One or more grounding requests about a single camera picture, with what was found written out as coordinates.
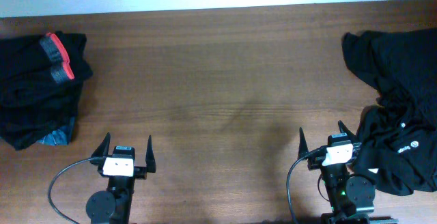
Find right black camera cable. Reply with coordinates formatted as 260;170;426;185
285;148;329;224

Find crumpled black clothes pile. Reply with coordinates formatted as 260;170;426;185
341;28;436;196

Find black camera cable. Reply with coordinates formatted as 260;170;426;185
285;148;329;224
47;156;104;224

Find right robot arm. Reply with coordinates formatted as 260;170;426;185
298;121;376;224

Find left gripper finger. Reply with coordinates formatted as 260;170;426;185
91;132;111;165
145;135;156;173

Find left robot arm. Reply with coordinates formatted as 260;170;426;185
85;133;156;224

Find left black camera cable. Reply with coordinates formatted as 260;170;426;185
47;156;104;224

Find blue denim garment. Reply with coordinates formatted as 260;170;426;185
37;117;76;146

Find folded black clothes stack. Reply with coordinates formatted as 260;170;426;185
1;31;93;150

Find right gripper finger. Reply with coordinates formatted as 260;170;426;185
338;120;357;143
298;127;309;160

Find black garment red waistband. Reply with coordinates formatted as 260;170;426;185
39;33;74;84

